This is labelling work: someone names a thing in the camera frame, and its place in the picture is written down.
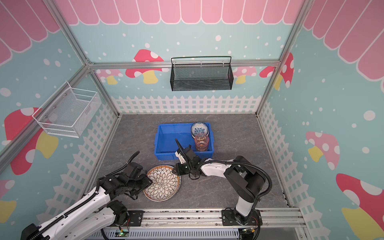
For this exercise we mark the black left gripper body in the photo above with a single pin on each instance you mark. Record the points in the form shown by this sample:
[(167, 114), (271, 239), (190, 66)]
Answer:
[(135, 186)]

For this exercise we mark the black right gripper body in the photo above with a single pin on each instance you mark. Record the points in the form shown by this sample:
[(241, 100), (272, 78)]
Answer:
[(186, 156)]

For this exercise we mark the brown floral pattern plate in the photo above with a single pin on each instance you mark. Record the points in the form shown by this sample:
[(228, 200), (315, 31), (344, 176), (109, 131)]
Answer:
[(165, 184)]

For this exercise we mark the red transparent plastic cup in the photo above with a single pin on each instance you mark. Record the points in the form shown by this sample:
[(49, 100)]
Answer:
[(202, 142)]

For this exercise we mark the blue floral ceramic bowl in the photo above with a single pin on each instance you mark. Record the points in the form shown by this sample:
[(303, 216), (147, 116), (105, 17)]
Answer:
[(199, 128)]

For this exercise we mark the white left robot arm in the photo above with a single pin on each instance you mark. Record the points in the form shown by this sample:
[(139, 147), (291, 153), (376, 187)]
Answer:
[(96, 210)]

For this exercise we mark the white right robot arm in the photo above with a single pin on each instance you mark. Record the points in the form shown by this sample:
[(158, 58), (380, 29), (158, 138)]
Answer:
[(249, 182)]

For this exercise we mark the blue plastic bin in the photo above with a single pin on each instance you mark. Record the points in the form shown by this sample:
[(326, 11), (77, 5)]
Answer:
[(166, 146)]

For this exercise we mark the black mesh wall basket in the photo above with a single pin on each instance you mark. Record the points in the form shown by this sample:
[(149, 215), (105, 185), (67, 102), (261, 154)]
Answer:
[(211, 73)]

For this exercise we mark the white wire wall basket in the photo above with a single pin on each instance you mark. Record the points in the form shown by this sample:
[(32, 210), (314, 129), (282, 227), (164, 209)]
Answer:
[(68, 112)]

